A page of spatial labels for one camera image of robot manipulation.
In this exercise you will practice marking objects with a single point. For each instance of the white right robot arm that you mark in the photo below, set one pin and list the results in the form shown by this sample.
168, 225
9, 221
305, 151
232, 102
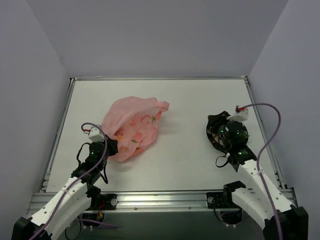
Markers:
254, 192

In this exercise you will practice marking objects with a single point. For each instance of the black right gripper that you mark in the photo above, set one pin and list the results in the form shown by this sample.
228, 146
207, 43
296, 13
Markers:
214, 120

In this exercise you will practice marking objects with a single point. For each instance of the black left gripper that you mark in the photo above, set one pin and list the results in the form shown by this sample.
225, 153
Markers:
111, 145

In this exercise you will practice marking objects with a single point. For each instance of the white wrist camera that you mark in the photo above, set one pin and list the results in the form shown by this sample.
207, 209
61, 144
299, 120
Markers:
94, 134
241, 114

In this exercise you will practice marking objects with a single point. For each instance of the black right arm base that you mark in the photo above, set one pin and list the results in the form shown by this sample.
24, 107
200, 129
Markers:
224, 210

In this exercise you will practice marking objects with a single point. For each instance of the red fake cherry tomatoes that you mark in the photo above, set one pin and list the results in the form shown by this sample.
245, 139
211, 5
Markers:
245, 135

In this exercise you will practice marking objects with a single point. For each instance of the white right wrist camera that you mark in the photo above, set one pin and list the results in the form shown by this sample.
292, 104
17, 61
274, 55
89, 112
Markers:
241, 114

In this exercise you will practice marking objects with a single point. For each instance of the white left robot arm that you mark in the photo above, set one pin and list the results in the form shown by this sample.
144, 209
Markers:
78, 194

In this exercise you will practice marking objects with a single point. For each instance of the aluminium front rail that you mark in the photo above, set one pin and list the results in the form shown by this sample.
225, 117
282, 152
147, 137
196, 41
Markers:
151, 202

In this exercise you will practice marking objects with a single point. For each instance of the pink plastic bag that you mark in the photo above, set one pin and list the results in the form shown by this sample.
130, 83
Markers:
133, 122

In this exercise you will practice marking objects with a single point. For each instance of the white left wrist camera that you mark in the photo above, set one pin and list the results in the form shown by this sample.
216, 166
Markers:
94, 134

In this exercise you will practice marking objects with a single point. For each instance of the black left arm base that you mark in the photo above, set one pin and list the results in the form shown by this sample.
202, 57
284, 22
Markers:
105, 202

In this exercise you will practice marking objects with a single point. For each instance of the black rimmed round plate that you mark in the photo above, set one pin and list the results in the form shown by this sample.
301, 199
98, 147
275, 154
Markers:
213, 137

